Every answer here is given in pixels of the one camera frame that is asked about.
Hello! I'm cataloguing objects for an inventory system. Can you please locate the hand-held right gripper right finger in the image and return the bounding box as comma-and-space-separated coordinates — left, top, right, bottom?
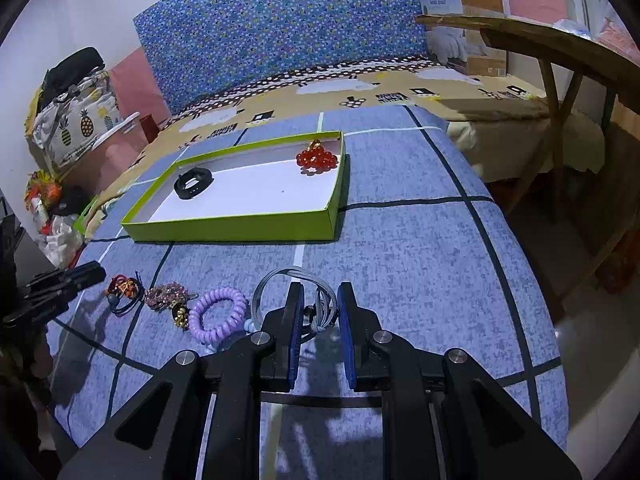
336, 281, 583, 480

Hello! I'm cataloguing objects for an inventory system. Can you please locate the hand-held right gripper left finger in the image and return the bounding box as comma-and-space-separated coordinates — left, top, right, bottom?
57, 281, 306, 480

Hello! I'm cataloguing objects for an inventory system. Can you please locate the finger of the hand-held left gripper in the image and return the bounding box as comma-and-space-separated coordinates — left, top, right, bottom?
2, 290, 71, 325
29, 261, 107, 294

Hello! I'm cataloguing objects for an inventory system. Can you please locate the light blue spiral hair tie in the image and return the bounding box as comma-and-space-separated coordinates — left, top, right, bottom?
245, 266, 337, 343

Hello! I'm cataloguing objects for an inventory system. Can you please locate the purple spiral hair tie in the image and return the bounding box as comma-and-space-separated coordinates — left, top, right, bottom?
187, 286, 249, 353

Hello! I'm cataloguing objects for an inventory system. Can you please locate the pink beaded hair clip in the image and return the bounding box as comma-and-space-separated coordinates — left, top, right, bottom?
144, 282, 200, 313

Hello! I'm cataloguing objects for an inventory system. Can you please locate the green cardboard tray box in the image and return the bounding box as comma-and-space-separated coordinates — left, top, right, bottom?
121, 130, 348, 242

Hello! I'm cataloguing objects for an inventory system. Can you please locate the pile of plastic bags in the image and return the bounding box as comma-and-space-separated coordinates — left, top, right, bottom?
25, 170, 98, 268

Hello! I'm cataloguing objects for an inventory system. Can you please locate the blue checked blanket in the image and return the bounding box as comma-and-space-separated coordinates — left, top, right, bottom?
47, 105, 571, 480

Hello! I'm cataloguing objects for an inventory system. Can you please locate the pink storage bin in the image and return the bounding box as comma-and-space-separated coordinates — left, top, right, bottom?
60, 112, 148, 196

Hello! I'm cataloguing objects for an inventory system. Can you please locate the black wrist band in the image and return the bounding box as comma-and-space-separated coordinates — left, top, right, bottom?
173, 169, 214, 201

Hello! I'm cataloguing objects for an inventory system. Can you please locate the pineapple print bag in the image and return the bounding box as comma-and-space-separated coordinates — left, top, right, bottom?
27, 72, 121, 171

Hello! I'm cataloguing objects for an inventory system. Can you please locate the black bag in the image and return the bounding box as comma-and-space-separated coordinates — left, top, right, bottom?
40, 47, 106, 111

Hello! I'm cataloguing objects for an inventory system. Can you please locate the yellow printed bed sheet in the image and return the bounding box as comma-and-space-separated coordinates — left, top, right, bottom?
80, 57, 606, 241

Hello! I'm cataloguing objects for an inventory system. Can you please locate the blue floral headboard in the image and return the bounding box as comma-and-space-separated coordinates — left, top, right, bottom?
132, 0, 453, 116

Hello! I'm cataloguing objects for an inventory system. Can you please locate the wooden table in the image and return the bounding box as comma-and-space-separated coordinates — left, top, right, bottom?
415, 14, 640, 311

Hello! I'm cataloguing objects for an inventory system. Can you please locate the clear plastic bag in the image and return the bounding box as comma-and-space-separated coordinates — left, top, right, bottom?
552, 19, 591, 38

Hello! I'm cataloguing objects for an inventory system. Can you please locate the pink packet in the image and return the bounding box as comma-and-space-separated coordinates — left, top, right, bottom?
597, 17, 640, 68

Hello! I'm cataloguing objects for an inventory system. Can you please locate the red bead bracelet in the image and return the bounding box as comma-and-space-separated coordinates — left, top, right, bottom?
296, 140, 340, 175

